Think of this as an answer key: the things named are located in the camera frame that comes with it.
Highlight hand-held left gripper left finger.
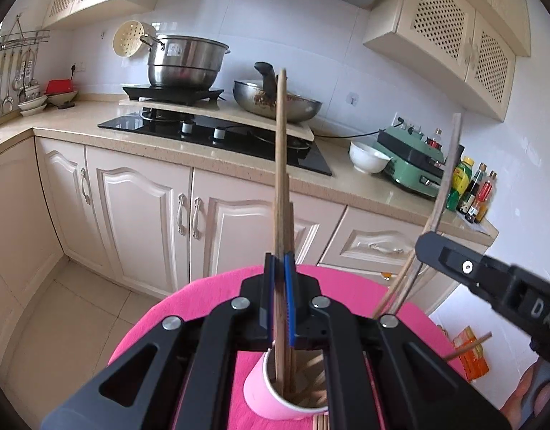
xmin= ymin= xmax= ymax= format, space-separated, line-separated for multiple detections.
xmin=42 ymin=254 xmax=276 ymax=430

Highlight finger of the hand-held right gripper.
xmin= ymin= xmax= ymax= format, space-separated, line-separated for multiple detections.
xmin=415 ymin=232 xmax=514 ymax=306

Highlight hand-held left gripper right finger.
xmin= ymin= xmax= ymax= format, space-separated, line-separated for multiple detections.
xmin=285 ymin=253 xmax=511 ymax=430

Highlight single wooden chopstick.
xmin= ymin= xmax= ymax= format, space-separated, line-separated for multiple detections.
xmin=444 ymin=333 xmax=493 ymax=361
xmin=373 ymin=215 xmax=441 ymax=320
xmin=275 ymin=67 xmax=289 ymax=383
xmin=392 ymin=113 xmax=463 ymax=316
xmin=281 ymin=201 xmax=299 ymax=397

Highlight pink cup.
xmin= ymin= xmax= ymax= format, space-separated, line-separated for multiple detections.
xmin=243 ymin=347 xmax=330 ymax=421

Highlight bunch of wooden chopsticks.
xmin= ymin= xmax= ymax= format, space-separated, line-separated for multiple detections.
xmin=275 ymin=352 xmax=329 ymax=408

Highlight person's right hand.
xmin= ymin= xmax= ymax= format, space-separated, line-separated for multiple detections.
xmin=499 ymin=358 xmax=550 ymax=430

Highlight round table pink tablecloth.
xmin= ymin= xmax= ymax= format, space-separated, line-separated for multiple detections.
xmin=105 ymin=264 xmax=470 ymax=430

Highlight red sauce bottle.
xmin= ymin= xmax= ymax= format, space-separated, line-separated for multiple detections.
xmin=474 ymin=170 xmax=497 ymax=224

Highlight dark soy sauce bottle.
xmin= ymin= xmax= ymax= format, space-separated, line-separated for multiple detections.
xmin=459 ymin=163 xmax=486 ymax=216

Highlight green bottle yellow cap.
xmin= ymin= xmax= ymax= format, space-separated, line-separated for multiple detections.
xmin=445 ymin=157 xmax=475 ymax=212

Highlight orange packet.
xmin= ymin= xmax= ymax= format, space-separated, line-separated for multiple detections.
xmin=452 ymin=326 xmax=490 ymax=382

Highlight green electric grill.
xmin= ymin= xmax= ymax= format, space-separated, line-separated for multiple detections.
xmin=376 ymin=124 xmax=448 ymax=199

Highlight cream lower kitchen cabinets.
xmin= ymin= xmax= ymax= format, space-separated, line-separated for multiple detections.
xmin=0 ymin=125 xmax=500 ymax=368

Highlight steel wok with lid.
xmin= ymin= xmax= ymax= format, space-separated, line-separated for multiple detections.
xmin=232 ymin=62 xmax=323 ymax=123

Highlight black glass gas hob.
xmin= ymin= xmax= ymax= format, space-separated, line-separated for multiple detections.
xmin=97 ymin=108 xmax=333 ymax=177

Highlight wide cream lattice cabinet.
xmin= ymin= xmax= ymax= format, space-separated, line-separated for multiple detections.
xmin=362 ymin=0 xmax=518 ymax=121

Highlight steel stockpot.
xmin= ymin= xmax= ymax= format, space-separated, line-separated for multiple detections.
xmin=139 ymin=33 xmax=231 ymax=90

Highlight white patterned bowl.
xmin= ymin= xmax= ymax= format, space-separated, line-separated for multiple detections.
xmin=46 ymin=90 xmax=80 ymax=107

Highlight cream perforated steamer plate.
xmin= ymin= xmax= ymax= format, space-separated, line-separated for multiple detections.
xmin=112 ymin=20 xmax=157 ymax=58

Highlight stack of white bowls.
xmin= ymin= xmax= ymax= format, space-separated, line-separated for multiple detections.
xmin=17 ymin=85 xmax=48 ymax=117

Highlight row of hanging steel ladles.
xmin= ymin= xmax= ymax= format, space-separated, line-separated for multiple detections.
xmin=0 ymin=47 xmax=38 ymax=115

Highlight steel wall rack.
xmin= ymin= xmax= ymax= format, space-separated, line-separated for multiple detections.
xmin=0 ymin=13 xmax=52 ymax=50

